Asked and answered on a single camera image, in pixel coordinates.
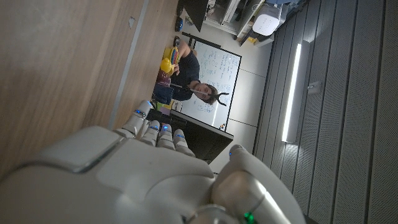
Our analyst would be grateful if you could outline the person in dark shirt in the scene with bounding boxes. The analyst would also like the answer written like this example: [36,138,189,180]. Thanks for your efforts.
[170,40,219,106]

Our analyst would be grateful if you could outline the black computer monitor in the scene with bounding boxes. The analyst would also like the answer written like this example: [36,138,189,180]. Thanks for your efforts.
[146,108,234,165]

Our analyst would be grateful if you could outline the whiteboard with black frame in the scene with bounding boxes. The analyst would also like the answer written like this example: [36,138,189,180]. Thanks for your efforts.
[180,31,243,132]

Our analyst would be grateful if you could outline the long ceiling light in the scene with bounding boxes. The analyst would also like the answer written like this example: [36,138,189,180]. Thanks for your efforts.
[280,39,311,144]

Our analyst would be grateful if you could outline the white perforated device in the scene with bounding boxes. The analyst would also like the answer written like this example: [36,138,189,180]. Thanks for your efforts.
[252,2,284,37]

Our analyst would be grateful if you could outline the grey ceiling plate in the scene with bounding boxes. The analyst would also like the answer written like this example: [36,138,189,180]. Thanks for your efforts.
[307,81,322,95]

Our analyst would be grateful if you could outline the grabber stick with black claw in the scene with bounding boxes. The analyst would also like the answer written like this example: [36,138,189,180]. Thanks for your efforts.
[170,82,230,108]

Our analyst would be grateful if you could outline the yellow toy lemon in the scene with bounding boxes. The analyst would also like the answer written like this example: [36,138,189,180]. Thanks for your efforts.
[159,57,174,75]

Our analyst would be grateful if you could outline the dark red can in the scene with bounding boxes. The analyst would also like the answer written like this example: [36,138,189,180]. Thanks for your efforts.
[155,69,172,88]

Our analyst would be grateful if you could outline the white shelf cabinet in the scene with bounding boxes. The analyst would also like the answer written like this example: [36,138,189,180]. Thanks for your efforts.
[203,0,265,37]

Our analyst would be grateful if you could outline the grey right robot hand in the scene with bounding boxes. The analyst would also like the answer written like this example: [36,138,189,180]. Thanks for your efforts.
[0,99,307,224]

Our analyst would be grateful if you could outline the colourful stacking cups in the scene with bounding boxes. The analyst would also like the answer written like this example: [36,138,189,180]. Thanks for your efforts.
[170,46,181,67]

